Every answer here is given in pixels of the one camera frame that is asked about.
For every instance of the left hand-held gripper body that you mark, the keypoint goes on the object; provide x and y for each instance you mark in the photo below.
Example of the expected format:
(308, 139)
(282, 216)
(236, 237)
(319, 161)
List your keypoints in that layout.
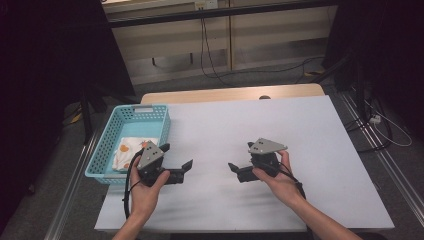
(150, 156)

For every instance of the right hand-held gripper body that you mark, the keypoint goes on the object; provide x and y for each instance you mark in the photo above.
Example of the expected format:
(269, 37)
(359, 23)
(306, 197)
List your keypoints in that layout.
(266, 146)

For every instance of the white cloth with orange print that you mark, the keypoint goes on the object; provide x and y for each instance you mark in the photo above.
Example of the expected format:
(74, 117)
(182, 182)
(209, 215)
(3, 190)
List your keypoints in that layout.
(128, 151)

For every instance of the light blue plastic basket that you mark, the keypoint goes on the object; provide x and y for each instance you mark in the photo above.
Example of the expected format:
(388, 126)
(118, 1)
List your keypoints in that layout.
(133, 125)

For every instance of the person's left hand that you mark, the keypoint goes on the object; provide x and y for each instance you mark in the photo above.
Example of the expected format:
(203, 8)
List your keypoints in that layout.
(143, 198)

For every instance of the person's right hand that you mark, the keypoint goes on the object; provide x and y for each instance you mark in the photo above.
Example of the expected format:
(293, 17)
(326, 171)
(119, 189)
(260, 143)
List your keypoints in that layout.
(283, 188)

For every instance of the dark round table grommet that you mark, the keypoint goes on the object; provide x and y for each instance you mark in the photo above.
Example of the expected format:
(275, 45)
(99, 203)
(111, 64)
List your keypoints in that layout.
(265, 97)

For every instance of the light wooden table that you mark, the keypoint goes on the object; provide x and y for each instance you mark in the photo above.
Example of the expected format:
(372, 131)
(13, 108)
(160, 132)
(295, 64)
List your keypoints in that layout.
(216, 94)

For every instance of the black metal stand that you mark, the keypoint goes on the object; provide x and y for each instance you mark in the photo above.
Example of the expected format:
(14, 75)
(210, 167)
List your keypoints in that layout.
(358, 86)
(87, 116)

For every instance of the white power adapter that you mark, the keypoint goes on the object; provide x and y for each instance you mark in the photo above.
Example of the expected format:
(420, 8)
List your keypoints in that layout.
(375, 119)

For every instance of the black horizontal bar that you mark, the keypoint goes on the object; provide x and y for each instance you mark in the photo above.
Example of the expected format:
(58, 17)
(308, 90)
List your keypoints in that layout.
(213, 14)

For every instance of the dark curtain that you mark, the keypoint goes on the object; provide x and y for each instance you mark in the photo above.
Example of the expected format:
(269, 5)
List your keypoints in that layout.
(43, 66)
(390, 50)

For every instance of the aluminium floor rail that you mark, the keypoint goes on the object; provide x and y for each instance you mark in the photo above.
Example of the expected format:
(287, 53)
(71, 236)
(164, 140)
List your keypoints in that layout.
(386, 160)
(71, 186)

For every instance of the white wall socket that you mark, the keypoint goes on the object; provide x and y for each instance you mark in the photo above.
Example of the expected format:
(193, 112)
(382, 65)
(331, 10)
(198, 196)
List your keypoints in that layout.
(206, 4)

